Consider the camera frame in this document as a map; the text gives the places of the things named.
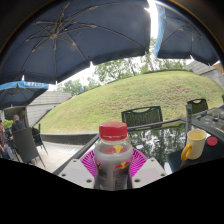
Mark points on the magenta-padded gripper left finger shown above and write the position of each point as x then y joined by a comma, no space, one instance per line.
87,163

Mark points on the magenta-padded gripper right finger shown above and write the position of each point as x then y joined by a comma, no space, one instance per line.
140,163

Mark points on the clear red-capped drink bottle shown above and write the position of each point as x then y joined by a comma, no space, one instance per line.
113,163

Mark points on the black mesh patio chair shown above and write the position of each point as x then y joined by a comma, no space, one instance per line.
198,106
141,117

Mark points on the dark wicker chair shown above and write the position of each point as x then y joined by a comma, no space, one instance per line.
38,138
25,145

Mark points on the tall grey tube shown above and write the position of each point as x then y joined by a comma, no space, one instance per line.
189,116

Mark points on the grey roofed building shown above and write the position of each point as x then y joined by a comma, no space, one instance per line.
46,103

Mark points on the black table mat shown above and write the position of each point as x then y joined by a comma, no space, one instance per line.
213,156

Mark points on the person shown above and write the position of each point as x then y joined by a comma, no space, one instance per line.
17,125
4,143

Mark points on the blue-rimmed patio umbrella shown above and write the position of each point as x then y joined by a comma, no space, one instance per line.
20,95

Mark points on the grey stone building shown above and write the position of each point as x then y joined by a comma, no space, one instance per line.
206,71

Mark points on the large navy patio umbrella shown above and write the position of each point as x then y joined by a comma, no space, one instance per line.
76,33

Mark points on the navy umbrella with light-blue edge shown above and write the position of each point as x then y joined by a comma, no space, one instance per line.
186,36

